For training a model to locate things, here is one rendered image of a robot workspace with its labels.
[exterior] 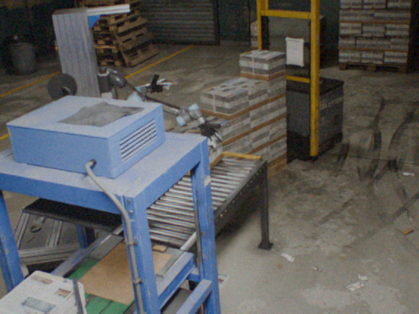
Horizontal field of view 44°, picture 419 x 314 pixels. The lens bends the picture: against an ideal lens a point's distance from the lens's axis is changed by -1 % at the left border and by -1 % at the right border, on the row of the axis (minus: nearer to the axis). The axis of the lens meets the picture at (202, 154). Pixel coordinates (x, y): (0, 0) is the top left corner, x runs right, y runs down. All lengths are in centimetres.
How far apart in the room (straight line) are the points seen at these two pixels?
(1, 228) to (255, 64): 329
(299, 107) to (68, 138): 399
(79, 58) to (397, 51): 643
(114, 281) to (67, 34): 193
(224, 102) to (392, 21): 496
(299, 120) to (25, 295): 420
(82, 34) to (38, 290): 210
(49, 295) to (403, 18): 777
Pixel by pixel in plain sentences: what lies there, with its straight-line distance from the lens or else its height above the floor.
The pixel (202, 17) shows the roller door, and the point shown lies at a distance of 1216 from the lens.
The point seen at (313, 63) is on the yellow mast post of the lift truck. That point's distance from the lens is 557.
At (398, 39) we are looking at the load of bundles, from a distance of 936.
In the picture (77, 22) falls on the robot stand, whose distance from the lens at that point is 404.
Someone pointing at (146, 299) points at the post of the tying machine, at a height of 103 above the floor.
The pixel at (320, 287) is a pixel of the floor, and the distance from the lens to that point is 410.
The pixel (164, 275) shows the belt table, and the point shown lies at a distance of 294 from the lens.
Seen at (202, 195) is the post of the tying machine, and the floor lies 124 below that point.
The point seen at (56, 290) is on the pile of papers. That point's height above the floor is 106.
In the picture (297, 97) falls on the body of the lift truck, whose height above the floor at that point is 68.
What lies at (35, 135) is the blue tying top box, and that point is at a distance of 252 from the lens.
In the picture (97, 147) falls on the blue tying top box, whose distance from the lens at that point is 230.
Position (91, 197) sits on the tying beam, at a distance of 228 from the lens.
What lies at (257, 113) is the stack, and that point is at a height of 78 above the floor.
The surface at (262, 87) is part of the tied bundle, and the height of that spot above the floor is 102.
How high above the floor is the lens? 253
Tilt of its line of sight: 24 degrees down
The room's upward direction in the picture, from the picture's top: 5 degrees counter-clockwise
